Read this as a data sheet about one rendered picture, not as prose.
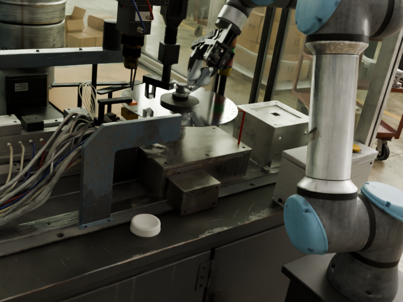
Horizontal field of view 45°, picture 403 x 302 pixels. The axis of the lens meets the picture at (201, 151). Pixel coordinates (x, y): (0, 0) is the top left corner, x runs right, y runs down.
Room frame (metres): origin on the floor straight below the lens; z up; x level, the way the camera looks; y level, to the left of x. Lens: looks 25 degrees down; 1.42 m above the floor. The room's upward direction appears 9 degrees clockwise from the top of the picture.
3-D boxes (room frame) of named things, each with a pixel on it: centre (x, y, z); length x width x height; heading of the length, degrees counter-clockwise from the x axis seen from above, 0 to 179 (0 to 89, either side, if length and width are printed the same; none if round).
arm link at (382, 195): (0.88, -0.39, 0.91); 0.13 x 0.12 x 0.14; 110
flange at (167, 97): (1.30, 0.08, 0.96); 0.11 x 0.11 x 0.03
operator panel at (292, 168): (1.24, -0.35, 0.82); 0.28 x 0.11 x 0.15; 130
